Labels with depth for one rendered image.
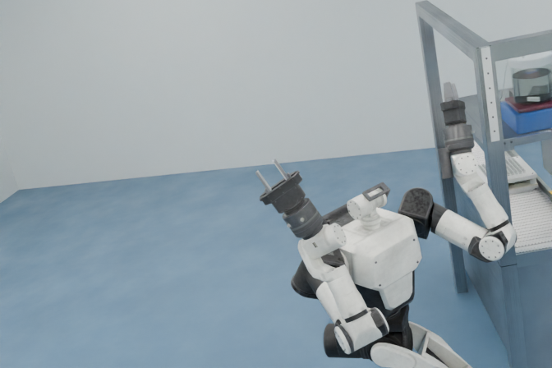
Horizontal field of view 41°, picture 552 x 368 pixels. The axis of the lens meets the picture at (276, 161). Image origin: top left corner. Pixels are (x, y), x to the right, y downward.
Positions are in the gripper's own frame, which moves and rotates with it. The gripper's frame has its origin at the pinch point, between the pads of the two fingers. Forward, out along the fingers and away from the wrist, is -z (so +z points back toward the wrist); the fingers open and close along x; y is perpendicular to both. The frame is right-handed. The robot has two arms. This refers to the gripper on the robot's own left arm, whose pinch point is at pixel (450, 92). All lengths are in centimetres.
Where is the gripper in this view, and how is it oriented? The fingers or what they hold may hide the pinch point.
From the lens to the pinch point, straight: 236.6
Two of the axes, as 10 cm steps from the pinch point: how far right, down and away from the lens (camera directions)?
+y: -8.8, 1.7, 4.5
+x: -4.6, 0.0, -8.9
